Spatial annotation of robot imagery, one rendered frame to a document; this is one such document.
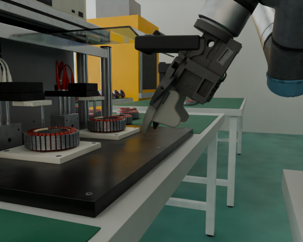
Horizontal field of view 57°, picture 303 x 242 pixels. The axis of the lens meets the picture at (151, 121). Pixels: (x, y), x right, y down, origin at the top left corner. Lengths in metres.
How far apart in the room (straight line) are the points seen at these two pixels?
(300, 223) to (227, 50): 0.27
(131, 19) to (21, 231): 4.17
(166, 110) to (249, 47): 5.41
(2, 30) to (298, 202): 0.63
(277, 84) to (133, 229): 0.33
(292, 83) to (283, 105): 5.34
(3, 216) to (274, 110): 5.61
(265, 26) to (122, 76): 3.88
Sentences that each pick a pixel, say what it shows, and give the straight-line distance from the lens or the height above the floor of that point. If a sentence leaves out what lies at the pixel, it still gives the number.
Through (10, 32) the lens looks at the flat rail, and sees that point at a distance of 0.70.
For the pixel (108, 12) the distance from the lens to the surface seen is 4.90.
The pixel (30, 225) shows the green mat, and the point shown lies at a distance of 0.38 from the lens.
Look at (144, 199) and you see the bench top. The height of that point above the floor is 0.75.
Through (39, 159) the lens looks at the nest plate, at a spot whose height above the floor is 0.78.
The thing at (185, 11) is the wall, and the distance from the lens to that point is 6.14.
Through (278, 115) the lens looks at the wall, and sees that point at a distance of 5.86.
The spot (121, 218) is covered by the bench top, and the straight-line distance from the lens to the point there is 0.37.
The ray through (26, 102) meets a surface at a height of 0.88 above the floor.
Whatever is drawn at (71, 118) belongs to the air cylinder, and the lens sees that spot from 0.90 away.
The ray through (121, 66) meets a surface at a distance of 4.39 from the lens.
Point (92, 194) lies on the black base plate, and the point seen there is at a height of 0.77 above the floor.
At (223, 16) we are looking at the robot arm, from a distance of 0.46.
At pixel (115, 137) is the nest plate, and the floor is 0.78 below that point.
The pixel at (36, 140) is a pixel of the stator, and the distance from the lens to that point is 0.60.
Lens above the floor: 0.91
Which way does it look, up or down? 7 degrees down
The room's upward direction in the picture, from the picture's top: straight up
